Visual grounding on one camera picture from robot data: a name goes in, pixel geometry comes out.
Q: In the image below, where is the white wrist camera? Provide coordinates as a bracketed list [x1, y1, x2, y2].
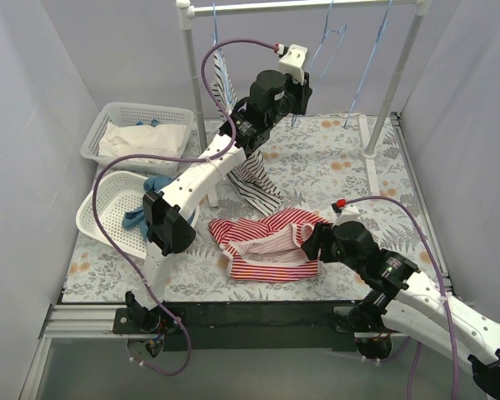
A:
[275, 43, 308, 85]
[332, 199, 360, 226]

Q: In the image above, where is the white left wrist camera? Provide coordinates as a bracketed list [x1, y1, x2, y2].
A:
[275, 43, 308, 85]

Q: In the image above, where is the blue hanger with striped top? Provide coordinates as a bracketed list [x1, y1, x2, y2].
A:
[212, 2, 238, 110]

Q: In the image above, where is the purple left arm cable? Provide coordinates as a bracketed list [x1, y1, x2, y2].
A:
[91, 38, 283, 376]

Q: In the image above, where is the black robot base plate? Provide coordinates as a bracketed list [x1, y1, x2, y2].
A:
[112, 300, 391, 355]

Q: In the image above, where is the white rectangular basket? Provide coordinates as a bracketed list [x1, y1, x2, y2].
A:
[80, 102, 194, 166]

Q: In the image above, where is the blue wire hanger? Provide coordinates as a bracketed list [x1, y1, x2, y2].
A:
[291, 0, 349, 126]
[342, 0, 393, 128]

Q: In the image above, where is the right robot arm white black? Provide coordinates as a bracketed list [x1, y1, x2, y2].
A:
[302, 221, 500, 399]

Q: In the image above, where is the small blue item in basket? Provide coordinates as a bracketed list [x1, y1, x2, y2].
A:
[136, 119, 160, 127]

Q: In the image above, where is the black white striped tank top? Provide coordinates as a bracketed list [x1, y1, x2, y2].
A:
[210, 59, 283, 216]

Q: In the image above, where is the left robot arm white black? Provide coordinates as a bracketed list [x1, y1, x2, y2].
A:
[125, 70, 313, 333]

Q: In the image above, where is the red white striped tank top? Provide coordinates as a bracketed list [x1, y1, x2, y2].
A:
[208, 207, 325, 283]

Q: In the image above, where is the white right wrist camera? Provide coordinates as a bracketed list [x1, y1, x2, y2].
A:
[332, 199, 360, 226]

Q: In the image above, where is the white folded cloth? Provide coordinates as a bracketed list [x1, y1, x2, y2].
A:
[98, 122, 187, 158]

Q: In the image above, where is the white clothes rack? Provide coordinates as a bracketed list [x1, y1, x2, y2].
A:
[175, 1, 430, 196]

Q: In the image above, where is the blue garment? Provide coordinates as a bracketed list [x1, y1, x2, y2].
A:
[122, 175, 173, 234]

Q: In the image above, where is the floral table mat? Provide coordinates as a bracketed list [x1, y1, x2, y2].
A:
[61, 115, 443, 303]

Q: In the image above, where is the white oval perforated basket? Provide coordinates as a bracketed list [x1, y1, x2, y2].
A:
[75, 170, 200, 262]

